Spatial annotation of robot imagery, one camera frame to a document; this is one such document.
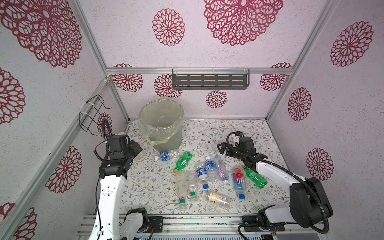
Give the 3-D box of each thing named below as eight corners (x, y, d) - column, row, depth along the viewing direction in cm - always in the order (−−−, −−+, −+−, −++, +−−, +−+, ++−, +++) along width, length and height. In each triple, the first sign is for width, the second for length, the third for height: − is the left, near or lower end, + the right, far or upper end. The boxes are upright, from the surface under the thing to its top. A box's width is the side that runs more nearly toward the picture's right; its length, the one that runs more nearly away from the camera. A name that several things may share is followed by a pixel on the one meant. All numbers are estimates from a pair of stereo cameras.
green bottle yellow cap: (172, 172, 94) (171, 168, 90) (186, 152, 103) (186, 148, 99) (179, 176, 92) (178, 172, 88) (193, 156, 101) (193, 151, 97)
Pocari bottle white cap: (206, 181, 90) (207, 177, 85) (204, 160, 99) (205, 155, 95) (218, 181, 90) (219, 177, 85) (215, 160, 99) (216, 155, 95)
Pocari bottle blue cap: (200, 190, 86) (201, 187, 82) (195, 166, 96) (195, 162, 92) (210, 188, 87) (211, 185, 83) (203, 165, 97) (204, 161, 93)
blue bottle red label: (235, 199, 83) (238, 195, 78) (231, 172, 94) (233, 167, 89) (249, 199, 83) (252, 195, 78) (242, 172, 94) (245, 167, 89)
